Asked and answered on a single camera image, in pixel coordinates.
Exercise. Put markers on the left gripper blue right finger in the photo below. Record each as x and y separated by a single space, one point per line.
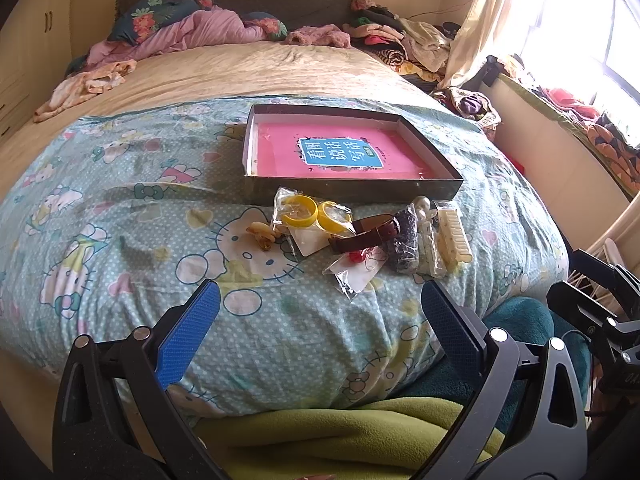
458 330

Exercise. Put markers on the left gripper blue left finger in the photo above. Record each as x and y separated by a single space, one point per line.
181 330

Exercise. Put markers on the white pearl hair accessory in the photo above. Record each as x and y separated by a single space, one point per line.
430 260

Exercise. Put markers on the cream plastic hair claw clip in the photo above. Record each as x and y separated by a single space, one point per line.
453 243

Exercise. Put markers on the black beaded item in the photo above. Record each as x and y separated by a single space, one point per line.
403 250

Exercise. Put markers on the red ball earrings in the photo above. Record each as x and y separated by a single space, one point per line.
352 272

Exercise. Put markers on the maroon leather strap wristwatch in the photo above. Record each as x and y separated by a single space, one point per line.
369 232

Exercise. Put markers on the yellow bangles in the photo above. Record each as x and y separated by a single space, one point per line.
310 222

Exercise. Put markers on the green fleece blanket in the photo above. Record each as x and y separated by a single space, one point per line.
390 439

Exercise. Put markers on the hello kitty teal blanket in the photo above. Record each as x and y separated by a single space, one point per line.
120 218

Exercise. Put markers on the clothes on window ledge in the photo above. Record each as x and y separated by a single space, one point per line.
594 130

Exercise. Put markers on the shallow dark cardboard box tray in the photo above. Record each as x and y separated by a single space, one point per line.
260 190

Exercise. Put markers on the bag stuffed with clothes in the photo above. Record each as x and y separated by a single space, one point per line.
471 105

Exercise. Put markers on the peach child garment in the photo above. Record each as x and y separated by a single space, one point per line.
83 87

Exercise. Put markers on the pile of mixed clothes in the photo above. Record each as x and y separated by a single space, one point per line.
409 48

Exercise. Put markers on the beige bed sheet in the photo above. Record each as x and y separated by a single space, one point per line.
259 69

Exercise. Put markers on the cream curtain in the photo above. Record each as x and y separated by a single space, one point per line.
488 28

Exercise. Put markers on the pink crumpled quilt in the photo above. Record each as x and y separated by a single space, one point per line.
202 28

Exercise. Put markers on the pink fuzzy garment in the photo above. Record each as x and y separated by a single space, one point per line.
325 36

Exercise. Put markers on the floral dark blue pillow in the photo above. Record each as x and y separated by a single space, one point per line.
148 16

